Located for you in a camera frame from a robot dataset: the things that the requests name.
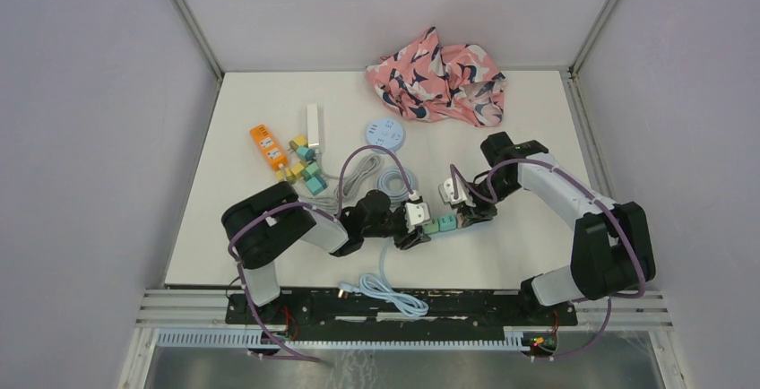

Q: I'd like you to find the yellow USB plug adapter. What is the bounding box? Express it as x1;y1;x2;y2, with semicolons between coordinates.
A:
275;168;296;184

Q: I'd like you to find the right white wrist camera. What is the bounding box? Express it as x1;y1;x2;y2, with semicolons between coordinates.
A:
438;177;474;208

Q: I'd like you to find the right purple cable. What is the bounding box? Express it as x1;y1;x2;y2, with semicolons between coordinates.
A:
449;157;648;362

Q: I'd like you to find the orange power strip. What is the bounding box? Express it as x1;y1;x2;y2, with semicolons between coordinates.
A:
249;124;289;171

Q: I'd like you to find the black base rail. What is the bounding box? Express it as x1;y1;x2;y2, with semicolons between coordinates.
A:
224;288;578;343

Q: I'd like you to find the loose light blue cable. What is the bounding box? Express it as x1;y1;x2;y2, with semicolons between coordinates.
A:
337;238;430;318

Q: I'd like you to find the grey cable of white strip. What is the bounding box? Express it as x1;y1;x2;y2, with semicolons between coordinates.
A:
320;153;384;203

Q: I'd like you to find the round blue socket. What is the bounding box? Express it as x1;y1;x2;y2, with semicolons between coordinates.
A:
364;117;406;152

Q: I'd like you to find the teal USB plug adapter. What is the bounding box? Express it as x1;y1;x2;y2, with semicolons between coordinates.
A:
305;175;327;195

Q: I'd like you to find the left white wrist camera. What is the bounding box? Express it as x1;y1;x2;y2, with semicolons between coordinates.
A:
404;197;431;229

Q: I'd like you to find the grey cable of orange strip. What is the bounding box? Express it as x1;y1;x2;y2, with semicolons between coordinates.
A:
293;186;340;211

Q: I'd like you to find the light blue power strip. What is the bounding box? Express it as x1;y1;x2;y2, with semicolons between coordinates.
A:
422;213;462;236

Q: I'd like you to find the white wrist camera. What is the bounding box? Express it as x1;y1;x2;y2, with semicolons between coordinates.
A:
404;197;431;229
438;177;474;208

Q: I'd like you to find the green adapter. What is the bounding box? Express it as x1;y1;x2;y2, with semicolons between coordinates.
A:
301;161;322;181
422;218;440;236

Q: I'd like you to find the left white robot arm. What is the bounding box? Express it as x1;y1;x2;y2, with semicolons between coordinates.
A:
221;182;431;324

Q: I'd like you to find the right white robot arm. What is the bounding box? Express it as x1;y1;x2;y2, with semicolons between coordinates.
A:
439;133;656;324

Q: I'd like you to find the pink patterned cloth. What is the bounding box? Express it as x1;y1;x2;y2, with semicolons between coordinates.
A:
365;27;506;128

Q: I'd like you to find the white power strip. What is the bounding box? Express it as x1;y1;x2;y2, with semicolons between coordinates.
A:
306;103;323;153

